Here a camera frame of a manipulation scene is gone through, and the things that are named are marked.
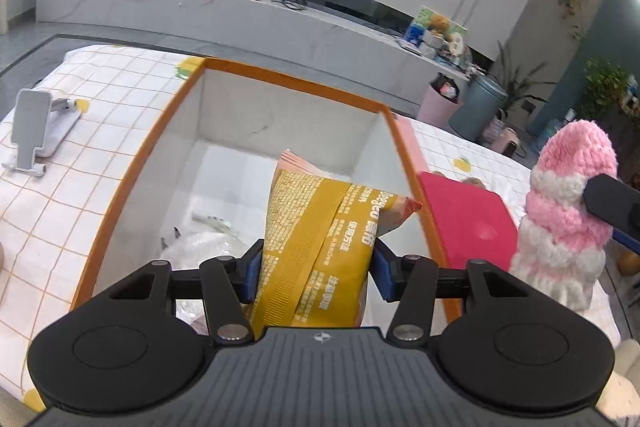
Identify plastic white bouquet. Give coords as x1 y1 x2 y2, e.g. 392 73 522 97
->
158 211 248 270

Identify yellow snack bag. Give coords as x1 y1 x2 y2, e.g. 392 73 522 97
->
246 150 421 336

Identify red Wonderlab box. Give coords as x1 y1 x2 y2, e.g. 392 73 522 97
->
419 172 518 271

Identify orange cardboard box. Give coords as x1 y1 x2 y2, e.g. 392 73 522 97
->
69 56 464 338

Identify pink small heater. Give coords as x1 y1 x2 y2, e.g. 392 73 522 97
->
490 128 520 157

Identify tall leafy floor plant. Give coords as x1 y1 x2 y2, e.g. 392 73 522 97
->
495 41 555 115

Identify grey trash can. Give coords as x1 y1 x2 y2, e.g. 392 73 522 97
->
448 76 508 142

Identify pink waste bin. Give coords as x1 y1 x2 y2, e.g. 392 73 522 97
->
416 80 460 128

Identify checkered lemon tablecloth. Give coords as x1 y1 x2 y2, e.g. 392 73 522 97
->
1 45 530 401

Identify small teddy bear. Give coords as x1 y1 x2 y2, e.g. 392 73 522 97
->
427 13 450 38

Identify white phone stand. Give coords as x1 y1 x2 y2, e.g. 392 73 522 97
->
1 89 90 178

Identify white marble tv console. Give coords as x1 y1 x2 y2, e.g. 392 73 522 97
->
36 0 468 105

